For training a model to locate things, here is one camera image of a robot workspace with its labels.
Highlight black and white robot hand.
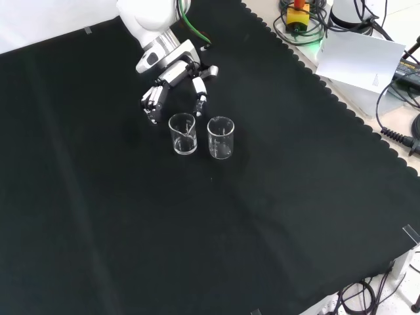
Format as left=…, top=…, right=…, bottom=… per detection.
left=135, top=39, right=220, bottom=125

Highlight clear glass beaker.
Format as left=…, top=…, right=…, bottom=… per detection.
left=168, top=112, right=198, bottom=156
left=206, top=115, right=236, bottom=160

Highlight yellow stop button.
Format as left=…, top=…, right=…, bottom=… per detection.
left=285, top=0, right=311, bottom=34

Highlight black bench cloth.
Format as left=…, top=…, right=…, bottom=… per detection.
left=0, top=0, right=420, bottom=315

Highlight white cylindrical base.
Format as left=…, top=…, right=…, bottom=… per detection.
left=327, top=0, right=373, bottom=33

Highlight pale white board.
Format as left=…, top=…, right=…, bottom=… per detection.
left=315, top=31, right=407, bottom=98

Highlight black power adapter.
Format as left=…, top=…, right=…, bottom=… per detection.
left=392, top=55, right=420, bottom=88

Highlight black tripod leg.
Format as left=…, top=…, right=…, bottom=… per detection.
left=402, top=41, right=420, bottom=62

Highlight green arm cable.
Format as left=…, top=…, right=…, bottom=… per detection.
left=175, top=0, right=213, bottom=45

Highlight dark green cable coil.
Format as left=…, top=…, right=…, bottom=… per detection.
left=272, top=0, right=326, bottom=47

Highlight thin black cable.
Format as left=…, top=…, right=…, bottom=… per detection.
left=352, top=0, right=394, bottom=42

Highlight black ribbed power cable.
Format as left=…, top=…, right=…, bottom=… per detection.
left=375, top=78, right=420, bottom=156

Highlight black cables under bench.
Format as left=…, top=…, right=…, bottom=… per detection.
left=327, top=262, right=420, bottom=315

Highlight white bench frame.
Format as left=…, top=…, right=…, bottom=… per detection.
left=308, top=244, right=420, bottom=315

